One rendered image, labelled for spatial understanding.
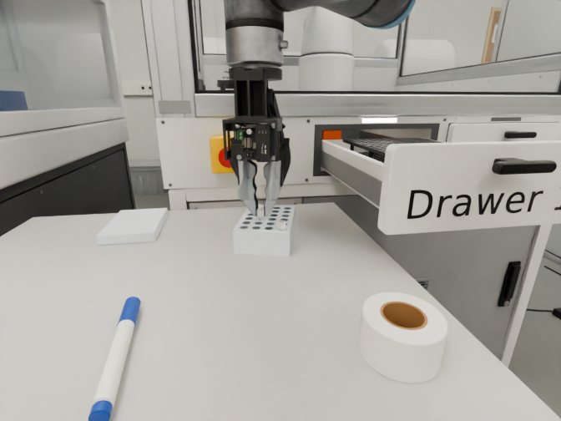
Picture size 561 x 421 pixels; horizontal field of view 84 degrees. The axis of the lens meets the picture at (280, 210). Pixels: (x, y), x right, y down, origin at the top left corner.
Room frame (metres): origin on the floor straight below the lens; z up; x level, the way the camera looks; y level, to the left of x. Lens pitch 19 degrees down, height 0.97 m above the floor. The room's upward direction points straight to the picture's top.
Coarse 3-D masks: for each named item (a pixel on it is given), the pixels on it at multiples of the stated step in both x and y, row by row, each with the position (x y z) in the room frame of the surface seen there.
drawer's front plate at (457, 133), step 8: (456, 128) 0.72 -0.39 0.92; (464, 128) 0.72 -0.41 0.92; (472, 128) 0.73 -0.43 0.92; (480, 128) 0.73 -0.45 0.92; (488, 128) 0.73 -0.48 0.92; (496, 128) 0.74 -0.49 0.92; (504, 128) 0.74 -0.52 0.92; (512, 128) 0.74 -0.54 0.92; (520, 128) 0.75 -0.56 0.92; (528, 128) 0.75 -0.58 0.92; (536, 128) 0.75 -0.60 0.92; (544, 128) 0.76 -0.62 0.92; (552, 128) 0.76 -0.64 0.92; (560, 128) 0.76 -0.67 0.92; (448, 136) 0.73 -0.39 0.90; (456, 136) 0.72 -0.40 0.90; (464, 136) 0.72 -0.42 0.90; (472, 136) 0.73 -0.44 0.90; (480, 136) 0.73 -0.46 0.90; (488, 136) 0.73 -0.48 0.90; (496, 136) 0.74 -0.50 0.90; (536, 136) 0.75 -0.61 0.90; (544, 136) 0.76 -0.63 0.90; (552, 136) 0.76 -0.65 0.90; (560, 136) 0.76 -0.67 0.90
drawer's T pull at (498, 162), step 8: (496, 160) 0.37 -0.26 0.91; (504, 160) 0.36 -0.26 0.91; (512, 160) 0.36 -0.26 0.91; (520, 160) 0.36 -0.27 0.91; (528, 160) 0.35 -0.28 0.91; (536, 160) 0.35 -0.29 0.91; (544, 160) 0.35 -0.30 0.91; (552, 160) 0.35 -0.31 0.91; (496, 168) 0.34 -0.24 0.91; (504, 168) 0.34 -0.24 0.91; (512, 168) 0.34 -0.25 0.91; (520, 168) 0.34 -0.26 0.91; (528, 168) 0.34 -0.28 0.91; (536, 168) 0.34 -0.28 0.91; (544, 168) 0.34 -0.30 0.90; (552, 168) 0.35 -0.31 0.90
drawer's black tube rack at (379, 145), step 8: (352, 144) 0.62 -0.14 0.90; (360, 144) 0.59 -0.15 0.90; (368, 144) 0.59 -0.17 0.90; (376, 144) 0.59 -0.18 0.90; (384, 144) 0.60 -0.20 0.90; (360, 152) 0.68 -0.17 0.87; (368, 152) 0.68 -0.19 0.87; (376, 152) 0.52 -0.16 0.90; (384, 152) 0.49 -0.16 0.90; (384, 160) 0.58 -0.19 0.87
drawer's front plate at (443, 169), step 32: (416, 160) 0.36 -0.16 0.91; (448, 160) 0.37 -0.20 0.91; (480, 160) 0.37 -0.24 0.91; (384, 192) 0.36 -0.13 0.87; (448, 192) 0.37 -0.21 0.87; (480, 192) 0.37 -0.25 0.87; (512, 192) 0.38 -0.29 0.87; (544, 192) 0.39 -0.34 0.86; (384, 224) 0.36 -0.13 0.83; (416, 224) 0.36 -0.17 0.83; (448, 224) 0.37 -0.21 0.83; (480, 224) 0.38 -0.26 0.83; (512, 224) 0.38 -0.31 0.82; (544, 224) 0.39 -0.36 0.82
